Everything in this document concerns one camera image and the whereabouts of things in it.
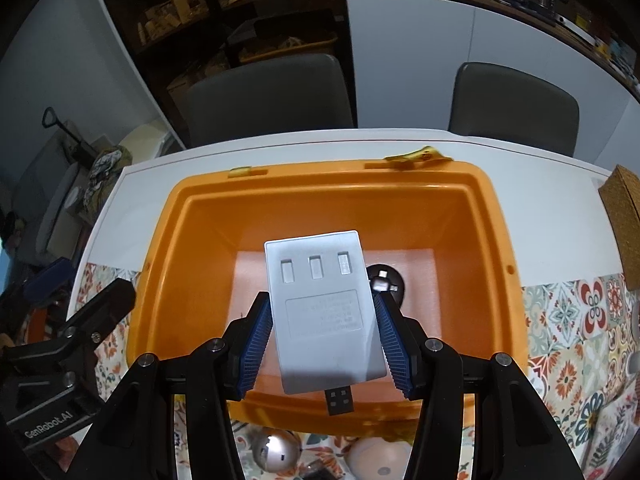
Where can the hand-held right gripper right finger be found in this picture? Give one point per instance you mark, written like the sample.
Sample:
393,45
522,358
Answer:
395,345

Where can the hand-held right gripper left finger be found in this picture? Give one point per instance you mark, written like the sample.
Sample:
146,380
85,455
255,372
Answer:
255,345

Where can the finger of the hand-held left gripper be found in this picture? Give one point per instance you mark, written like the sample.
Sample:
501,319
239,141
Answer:
107,305
47,274

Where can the grey heart-shaped earbud case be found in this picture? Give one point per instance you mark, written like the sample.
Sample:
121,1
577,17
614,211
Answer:
396,280

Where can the white usb hub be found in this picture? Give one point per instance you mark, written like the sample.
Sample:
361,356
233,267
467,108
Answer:
320,320

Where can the orange plastic crate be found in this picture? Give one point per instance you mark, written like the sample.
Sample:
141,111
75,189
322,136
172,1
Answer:
200,260

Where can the silver egg-shaped gadget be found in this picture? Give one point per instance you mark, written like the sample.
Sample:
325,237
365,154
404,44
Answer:
275,452

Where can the pink round lamp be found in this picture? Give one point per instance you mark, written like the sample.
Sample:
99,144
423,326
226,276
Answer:
375,460

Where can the pile of clothes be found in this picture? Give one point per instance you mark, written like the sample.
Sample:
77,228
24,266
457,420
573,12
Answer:
105,167

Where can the black hand truck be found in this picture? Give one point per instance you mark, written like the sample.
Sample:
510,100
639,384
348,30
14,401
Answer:
70,135

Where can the grey dining chair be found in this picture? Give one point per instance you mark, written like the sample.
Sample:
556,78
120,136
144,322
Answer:
515,105
270,100

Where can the wicker basket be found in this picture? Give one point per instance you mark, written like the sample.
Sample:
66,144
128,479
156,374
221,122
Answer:
622,220

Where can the dark wooden shelf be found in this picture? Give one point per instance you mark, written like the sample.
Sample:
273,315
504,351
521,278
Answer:
160,35

